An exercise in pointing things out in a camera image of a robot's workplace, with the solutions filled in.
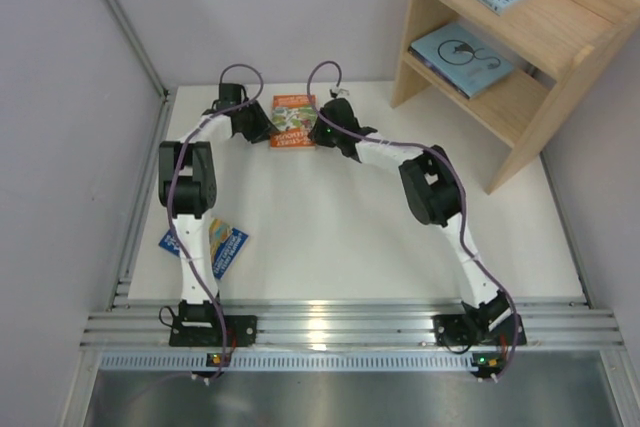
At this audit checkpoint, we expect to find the dark purple galaxy book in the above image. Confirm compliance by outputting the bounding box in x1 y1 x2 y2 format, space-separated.
408 47 471 99

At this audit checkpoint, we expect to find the light blue swan book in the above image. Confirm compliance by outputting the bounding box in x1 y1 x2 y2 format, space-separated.
408 22 515 99

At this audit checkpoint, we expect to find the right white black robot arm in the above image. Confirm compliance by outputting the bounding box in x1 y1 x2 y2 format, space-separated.
309 98 526 354

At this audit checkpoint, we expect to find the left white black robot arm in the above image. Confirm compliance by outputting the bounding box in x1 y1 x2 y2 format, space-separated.
158 82 276 350

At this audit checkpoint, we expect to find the orange treehouse book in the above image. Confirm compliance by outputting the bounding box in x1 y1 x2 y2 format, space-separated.
270 95 317 150

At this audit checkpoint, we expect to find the blue colourful picture book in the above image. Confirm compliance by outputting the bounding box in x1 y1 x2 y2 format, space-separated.
158 215 249 289

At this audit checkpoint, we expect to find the wooden two-tier shelf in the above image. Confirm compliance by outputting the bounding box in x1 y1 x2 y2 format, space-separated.
391 0 639 194

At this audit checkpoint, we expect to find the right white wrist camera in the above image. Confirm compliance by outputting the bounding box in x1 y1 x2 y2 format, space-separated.
329 87 350 99

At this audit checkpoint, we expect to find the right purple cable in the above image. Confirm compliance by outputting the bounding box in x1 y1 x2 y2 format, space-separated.
305 60 516 382

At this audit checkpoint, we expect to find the purple cable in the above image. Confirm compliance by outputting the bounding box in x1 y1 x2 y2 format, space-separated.
305 60 516 382
158 63 265 381

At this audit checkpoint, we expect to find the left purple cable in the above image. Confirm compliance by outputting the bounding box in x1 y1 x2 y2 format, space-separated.
158 63 265 381

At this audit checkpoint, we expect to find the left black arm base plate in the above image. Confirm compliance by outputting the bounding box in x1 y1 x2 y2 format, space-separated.
169 315 258 347

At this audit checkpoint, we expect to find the aluminium mounting rail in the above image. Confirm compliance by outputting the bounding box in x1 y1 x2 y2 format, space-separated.
80 300 624 351

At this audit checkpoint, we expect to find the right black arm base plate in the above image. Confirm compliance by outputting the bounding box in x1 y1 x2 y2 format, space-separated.
433 314 515 351

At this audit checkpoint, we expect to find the perforated cable duct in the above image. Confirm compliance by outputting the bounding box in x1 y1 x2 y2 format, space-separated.
100 351 500 373

